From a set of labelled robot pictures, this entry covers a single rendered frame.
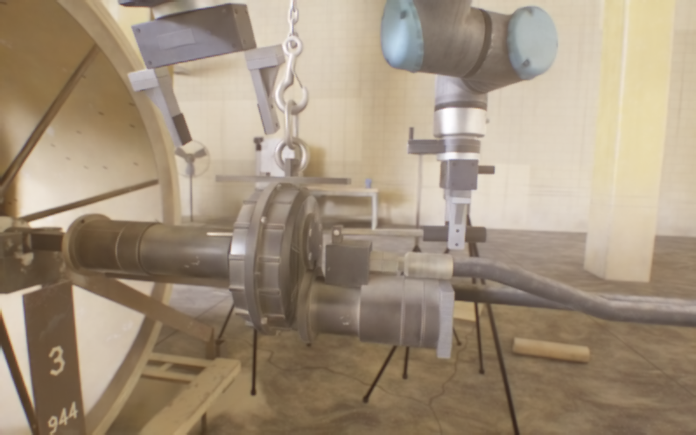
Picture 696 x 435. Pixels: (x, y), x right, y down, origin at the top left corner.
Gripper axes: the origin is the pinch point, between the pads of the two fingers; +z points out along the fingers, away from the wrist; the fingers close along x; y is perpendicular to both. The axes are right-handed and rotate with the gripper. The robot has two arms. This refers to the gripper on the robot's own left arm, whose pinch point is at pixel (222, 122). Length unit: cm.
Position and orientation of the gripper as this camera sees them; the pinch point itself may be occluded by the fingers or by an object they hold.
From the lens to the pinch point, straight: 51.6
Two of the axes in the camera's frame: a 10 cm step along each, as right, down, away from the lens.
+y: 1.3, -4.9, 8.6
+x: -9.8, 0.7, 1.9
